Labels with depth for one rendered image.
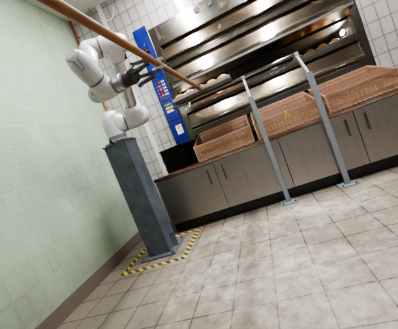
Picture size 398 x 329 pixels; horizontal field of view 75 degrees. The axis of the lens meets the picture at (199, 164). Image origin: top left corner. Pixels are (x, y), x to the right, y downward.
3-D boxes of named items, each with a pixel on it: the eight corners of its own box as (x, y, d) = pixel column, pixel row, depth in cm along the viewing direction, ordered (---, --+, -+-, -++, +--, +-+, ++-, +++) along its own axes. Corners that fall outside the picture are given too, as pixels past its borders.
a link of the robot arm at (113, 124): (108, 140, 225) (98, 117, 223) (128, 133, 229) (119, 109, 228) (107, 138, 209) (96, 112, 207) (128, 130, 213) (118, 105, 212)
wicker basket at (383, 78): (316, 115, 259) (306, 89, 257) (376, 93, 245) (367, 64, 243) (329, 114, 212) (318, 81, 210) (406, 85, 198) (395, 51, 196)
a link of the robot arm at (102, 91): (121, 98, 139) (104, 81, 128) (97, 109, 143) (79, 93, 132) (121, 85, 145) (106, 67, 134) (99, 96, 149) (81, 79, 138)
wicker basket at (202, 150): (207, 156, 290) (198, 133, 288) (255, 138, 276) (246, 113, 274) (198, 163, 243) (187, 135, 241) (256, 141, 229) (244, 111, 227)
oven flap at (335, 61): (193, 129, 290) (188, 113, 295) (364, 58, 244) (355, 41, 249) (191, 128, 286) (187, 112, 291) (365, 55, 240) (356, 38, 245)
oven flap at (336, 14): (173, 88, 273) (179, 93, 292) (353, 3, 226) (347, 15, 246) (172, 85, 273) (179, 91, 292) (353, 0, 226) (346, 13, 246)
